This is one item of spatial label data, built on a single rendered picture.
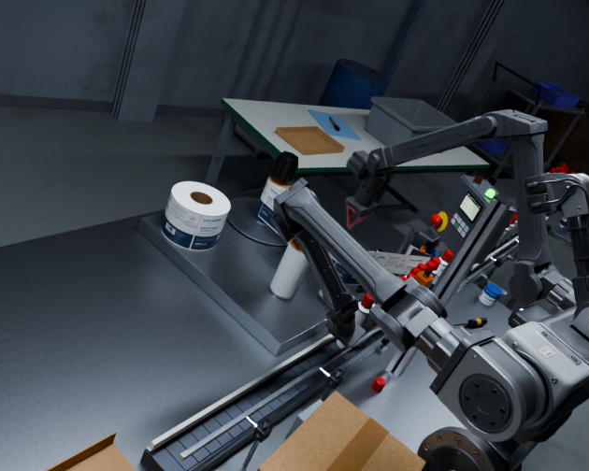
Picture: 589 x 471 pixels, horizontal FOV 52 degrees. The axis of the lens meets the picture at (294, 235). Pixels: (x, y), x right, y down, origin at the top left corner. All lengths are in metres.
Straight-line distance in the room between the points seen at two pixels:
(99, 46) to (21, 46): 0.53
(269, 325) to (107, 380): 0.51
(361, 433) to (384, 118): 2.82
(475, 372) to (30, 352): 1.08
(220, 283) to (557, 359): 1.14
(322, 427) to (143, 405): 0.49
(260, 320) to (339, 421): 0.61
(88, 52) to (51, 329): 3.21
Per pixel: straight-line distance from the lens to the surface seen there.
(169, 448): 1.45
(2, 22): 4.43
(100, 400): 1.57
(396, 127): 3.85
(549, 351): 1.09
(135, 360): 1.67
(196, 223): 1.97
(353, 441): 1.31
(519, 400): 0.99
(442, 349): 1.04
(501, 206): 1.69
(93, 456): 1.46
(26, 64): 4.58
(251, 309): 1.87
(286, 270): 1.91
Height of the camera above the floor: 2.01
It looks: 29 degrees down
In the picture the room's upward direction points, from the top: 24 degrees clockwise
